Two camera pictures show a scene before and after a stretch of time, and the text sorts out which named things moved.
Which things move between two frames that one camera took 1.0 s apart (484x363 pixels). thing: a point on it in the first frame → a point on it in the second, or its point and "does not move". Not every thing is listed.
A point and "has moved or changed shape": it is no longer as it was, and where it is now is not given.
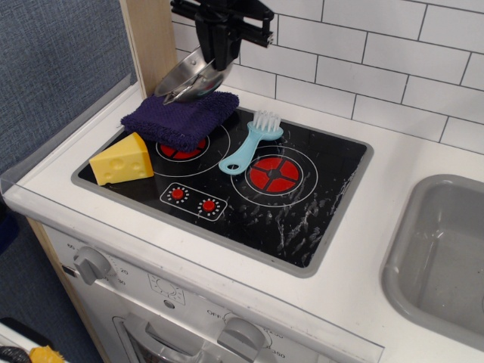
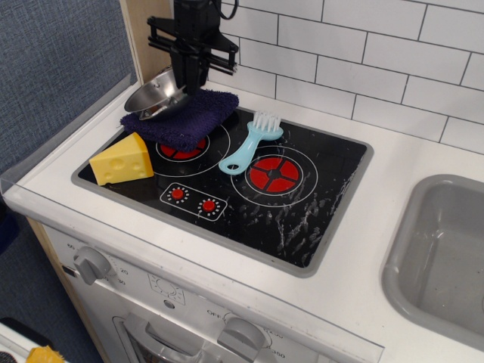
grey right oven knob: [242, 338] does not move
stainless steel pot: [192, 79] has moved or changed shape
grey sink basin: [434, 269] does not move
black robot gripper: [249, 18] → [194, 41]
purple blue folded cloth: [177, 125] does not move
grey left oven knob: [91, 263] does not move
